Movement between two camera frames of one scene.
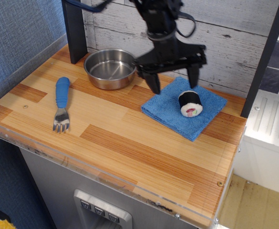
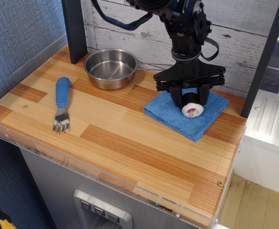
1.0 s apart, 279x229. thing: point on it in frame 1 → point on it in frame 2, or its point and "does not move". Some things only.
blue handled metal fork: [61, 118] does not move
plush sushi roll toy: [190, 104] does not move
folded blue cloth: [164, 108] does not move
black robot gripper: [169, 53] → [190, 74]
